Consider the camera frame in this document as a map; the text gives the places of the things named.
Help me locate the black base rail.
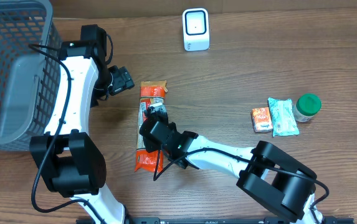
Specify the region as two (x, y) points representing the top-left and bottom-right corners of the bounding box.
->
(75, 217), (354, 224)

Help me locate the white barcode scanner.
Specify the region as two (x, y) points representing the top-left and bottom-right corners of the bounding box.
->
(182, 8), (210, 52)

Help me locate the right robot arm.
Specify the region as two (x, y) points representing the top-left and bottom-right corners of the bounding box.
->
(139, 106), (324, 223)

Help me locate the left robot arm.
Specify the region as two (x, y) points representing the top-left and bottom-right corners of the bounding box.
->
(29, 24), (135, 223)

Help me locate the orange spaghetti packet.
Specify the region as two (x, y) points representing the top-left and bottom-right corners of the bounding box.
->
(134, 80), (167, 172)

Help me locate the small orange snack box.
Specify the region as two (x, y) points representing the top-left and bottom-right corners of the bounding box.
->
(251, 107), (273, 133)

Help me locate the teal wet wipes pack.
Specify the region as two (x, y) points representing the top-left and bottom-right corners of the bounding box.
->
(268, 98), (300, 137)

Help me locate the green lid jar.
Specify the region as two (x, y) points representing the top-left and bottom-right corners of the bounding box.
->
(293, 93), (322, 123)

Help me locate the grey plastic mesh basket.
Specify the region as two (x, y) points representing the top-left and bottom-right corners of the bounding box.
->
(0, 0), (62, 151)

